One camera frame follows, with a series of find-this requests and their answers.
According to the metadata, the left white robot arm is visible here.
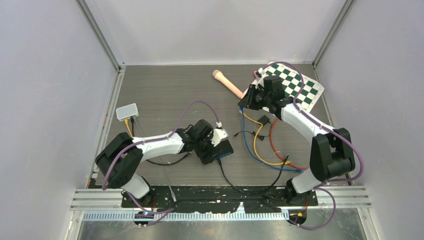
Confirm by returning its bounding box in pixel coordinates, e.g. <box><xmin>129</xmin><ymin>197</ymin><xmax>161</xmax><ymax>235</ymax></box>
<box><xmin>95</xmin><ymin>119</ymin><xmax>229</xmax><ymax>207</ymax></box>

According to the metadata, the red ethernet cable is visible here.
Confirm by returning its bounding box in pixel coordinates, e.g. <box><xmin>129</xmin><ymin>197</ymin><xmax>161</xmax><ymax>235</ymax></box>
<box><xmin>268</xmin><ymin>117</ymin><xmax>309</xmax><ymax>171</ymax></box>

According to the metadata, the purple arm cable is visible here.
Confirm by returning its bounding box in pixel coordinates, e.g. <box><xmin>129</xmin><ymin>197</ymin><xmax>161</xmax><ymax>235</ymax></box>
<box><xmin>101</xmin><ymin>100</ymin><xmax>223</xmax><ymax>227</ymax></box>
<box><xmin>258</xmin><ymin>61</ymin><xmax>365</xmax><ymax>231</ymax></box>

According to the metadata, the black network switch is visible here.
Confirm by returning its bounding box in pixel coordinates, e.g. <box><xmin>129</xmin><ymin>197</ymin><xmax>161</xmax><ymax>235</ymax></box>
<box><xmin>212</xmin><ymin>140</ymin><xmax>234</xmax><ymax>160</ymax></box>

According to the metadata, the aluminium front rail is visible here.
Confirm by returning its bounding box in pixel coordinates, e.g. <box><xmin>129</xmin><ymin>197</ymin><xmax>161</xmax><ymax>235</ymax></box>
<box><xmin>70</xmin><ymin>185</ymin><xmax>372</xmax><ymax>222</ymax></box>

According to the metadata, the pink toy microphone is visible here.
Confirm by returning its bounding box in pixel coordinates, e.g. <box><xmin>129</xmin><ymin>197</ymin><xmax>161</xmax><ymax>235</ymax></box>
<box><xmin>253</xmin><ymin>70</ymin><xmax>262</xmax><ymax>82</ymax></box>

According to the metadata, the yellow ethernet cable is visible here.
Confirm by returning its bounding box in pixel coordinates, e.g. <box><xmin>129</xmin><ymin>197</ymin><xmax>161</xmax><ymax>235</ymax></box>
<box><xmin>239</xmin><ymin>110</ymin><xmax>292</xmax><ymax>167</ymax></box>

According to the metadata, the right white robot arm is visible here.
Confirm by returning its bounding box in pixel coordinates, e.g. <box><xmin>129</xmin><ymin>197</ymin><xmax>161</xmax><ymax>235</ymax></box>
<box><xmin>238</xmin><ymin>75</ymin><xmax>356</xmax><ymax>205</ymax></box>

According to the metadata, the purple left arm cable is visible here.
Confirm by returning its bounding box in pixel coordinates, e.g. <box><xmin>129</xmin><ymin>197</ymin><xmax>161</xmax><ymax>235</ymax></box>
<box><xmin>101</xmin><ymin>100</ymin><xmax>223</xmax><ymax>227</ymax></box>

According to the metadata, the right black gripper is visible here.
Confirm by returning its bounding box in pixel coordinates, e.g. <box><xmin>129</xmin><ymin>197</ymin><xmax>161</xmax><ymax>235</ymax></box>
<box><xmin>238</xmin><ymin>84</ymin><xmax>271</xmax><ymax>111</ymax></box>

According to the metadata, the blue ethernet cable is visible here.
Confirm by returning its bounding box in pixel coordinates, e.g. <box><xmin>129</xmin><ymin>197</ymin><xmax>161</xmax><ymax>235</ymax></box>
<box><xmin>241</xmin><ymin>107</ymin><xmax>304</xmax><ymax>174</ymax></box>

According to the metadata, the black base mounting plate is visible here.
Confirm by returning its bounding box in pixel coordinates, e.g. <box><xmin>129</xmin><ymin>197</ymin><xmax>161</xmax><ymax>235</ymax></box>
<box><xmin>138</xmin><ymin>185</ymin><xmax>318</xmax><ymax>214</ymax></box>

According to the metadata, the black loose cable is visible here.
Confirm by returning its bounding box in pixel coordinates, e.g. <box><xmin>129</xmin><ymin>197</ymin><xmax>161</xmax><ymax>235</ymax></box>
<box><xmin>130</xmin><ymin>116</ymin><xmax>193</xmax><ymax>167</ymax></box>

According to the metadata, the black ethernet cable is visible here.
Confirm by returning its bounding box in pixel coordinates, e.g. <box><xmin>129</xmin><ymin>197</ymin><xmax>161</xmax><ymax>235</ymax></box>
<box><xmin>215</xmin><ymin>154</ymin><xmax>292</xmax><ymax>195</ymax></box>

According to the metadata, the green white checkerboard mat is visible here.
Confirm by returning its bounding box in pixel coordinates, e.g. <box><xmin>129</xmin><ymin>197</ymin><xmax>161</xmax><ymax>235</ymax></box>
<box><xmin>252</xmin><ymin>62</ymin><xmax>325</xmax><ymax>112</ymax></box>

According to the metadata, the white small router box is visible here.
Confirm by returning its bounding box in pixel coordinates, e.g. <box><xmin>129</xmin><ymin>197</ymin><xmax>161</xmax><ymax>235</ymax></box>
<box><xmin>115</xmin><ymin>103</ymin><xmax>139</xmax><ymax>122</ymax></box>

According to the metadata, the beige toy microphone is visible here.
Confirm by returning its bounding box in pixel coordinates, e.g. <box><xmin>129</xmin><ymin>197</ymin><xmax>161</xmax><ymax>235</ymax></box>
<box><xmin>212</xmin><ymin>69</ymin><xmax>244</xmax><ymax>99</ymax></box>

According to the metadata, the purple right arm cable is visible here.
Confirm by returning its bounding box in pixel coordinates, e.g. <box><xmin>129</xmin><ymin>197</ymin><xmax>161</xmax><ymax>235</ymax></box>
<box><xmin>258</xmin><ymin>61</ymin><xmax>365</xmax><ymax>231</ymax></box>

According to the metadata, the grey thin cable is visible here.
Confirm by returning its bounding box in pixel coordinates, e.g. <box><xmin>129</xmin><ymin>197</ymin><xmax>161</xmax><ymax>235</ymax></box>
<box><xmin>134</xmin><ymin>117</ymin><xmax>177</xmax><ymax>203</ymax></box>

